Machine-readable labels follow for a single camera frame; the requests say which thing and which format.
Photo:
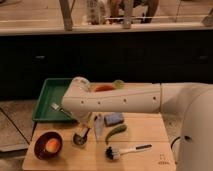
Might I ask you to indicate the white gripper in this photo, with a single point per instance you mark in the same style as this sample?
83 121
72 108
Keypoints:
82 117

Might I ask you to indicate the blue sponge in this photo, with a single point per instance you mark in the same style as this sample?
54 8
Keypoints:
113 119

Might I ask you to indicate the black dish brush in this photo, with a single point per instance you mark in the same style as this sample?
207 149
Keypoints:
113 153

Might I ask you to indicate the dark red bowl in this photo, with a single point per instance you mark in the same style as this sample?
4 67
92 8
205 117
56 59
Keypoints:
39 148

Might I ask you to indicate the orange bowl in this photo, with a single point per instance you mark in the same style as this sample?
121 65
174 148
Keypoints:
102 87

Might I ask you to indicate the grey fish-shaped knife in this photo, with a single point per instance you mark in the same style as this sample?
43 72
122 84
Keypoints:
98 126

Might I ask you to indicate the green plastic cup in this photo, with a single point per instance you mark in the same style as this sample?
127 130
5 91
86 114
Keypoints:
118 84

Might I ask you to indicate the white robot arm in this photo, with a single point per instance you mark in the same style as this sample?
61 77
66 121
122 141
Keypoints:
193 101

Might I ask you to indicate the green plastic tray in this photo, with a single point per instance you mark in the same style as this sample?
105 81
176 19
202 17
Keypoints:
52 91

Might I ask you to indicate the silver metal fork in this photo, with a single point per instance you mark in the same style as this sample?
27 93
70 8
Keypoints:
56 107

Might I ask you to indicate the orange fruit in bowl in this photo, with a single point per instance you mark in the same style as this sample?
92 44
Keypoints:
52 145

